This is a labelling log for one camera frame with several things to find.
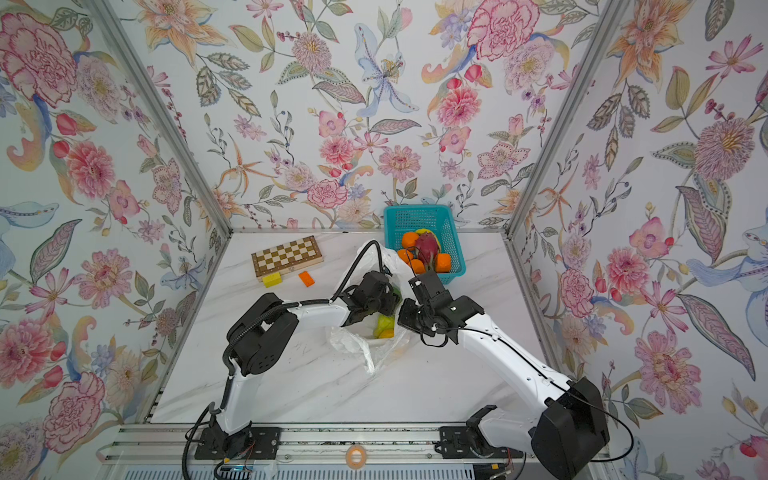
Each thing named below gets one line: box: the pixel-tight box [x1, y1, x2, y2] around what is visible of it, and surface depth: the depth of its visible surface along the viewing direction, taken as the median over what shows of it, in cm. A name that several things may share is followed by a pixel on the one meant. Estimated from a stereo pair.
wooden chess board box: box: [251, 235, 324, 282], surface depth 112 cm
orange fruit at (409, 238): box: [402, 232, 419, 249], surface depth 113 cm
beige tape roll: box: [345, 444, 367, 469], surface depth 74 cm
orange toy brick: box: [298, 271, 316, 288], surface depth 109 cm
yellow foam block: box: [262, 272, 283, 288], surface depth 106 cm
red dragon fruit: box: [416, 231, 439, 269], surface depth 109 cm
